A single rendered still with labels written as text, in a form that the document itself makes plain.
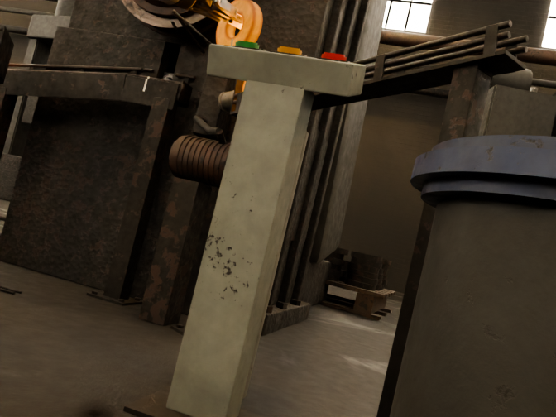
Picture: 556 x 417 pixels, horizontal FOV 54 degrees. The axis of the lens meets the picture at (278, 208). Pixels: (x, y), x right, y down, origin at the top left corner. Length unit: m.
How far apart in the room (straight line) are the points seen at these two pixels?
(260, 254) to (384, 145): 7.06
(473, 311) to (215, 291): 0.47
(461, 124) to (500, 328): 0.60
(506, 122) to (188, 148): 4.58
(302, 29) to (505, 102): 4.13
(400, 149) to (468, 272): 7.34
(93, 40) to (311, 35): 0.78
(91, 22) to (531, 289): 1.97
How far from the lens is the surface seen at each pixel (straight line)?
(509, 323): 0.49
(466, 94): 1.06
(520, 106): 5.90
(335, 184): 2.57
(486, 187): 0.50
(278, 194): 0.84
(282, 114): 0.87
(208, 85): 1.76
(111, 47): 2.10
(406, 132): 7.89
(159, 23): 1.92
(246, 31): 1.49
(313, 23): 1.91
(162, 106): 1.80
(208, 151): 1.53
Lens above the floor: 0.30
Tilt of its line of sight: 3 degrees up
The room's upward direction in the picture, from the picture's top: 13 degrees clockwise
